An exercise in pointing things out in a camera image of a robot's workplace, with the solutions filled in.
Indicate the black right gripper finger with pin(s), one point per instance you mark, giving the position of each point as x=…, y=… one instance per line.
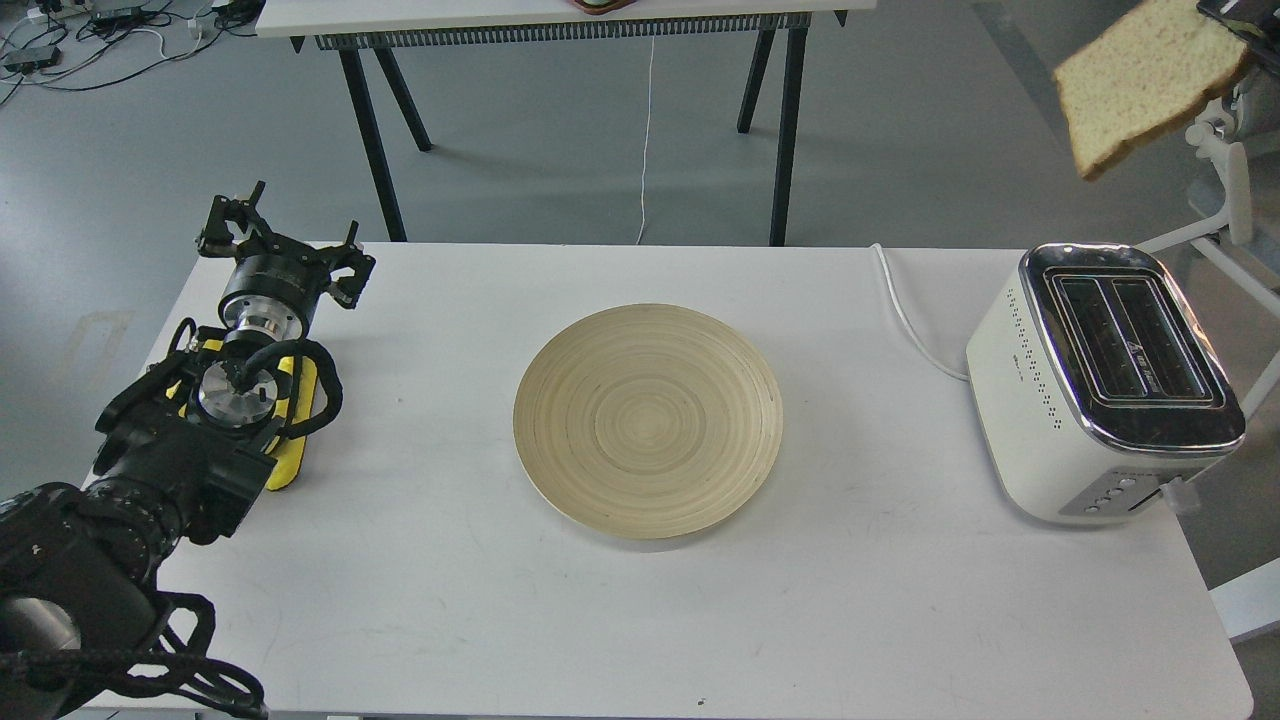
x=1254, y=21

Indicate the slice of bread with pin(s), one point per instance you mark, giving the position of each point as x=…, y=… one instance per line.
x=1151, y=71

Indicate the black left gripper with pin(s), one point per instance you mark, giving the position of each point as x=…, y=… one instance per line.
x=276, y=286

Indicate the round wooden plate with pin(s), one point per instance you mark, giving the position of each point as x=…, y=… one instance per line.
x=648, y=421

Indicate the white background table black legs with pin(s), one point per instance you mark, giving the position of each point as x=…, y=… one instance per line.
x=352, y=28

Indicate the brown object on background table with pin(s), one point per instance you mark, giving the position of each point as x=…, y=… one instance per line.
x=600, y=7

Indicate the yellow sponge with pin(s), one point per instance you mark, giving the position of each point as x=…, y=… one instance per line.
x=284, y=393

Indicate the white office chair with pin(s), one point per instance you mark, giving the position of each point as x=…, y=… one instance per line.
x=1212, y=133

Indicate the white chrome toaster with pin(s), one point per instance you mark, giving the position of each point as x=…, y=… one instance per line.
x=1096, y=386

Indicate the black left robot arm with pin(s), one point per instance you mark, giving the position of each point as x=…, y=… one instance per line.
x=188, y=448

